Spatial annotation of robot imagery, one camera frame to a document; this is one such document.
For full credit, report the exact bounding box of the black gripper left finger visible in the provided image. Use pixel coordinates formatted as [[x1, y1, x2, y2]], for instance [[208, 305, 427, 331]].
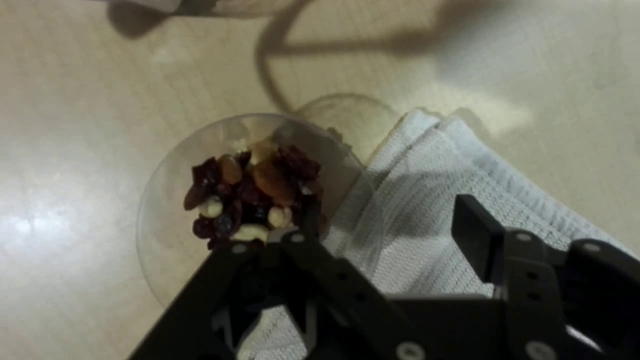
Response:
[[128, 196, 430, 360]]

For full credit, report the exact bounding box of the clear cup with brown pieces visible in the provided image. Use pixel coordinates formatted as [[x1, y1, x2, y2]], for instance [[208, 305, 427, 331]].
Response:
[[134, 91, 402, 309]]

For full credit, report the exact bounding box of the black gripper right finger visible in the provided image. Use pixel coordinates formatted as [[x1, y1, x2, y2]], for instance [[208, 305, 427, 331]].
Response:
[[449, 191, 640, 360]]

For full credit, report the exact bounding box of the folded beige cloth towel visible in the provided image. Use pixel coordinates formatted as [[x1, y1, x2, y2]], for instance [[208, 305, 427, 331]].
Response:
[[234, 107, 640, 360]]

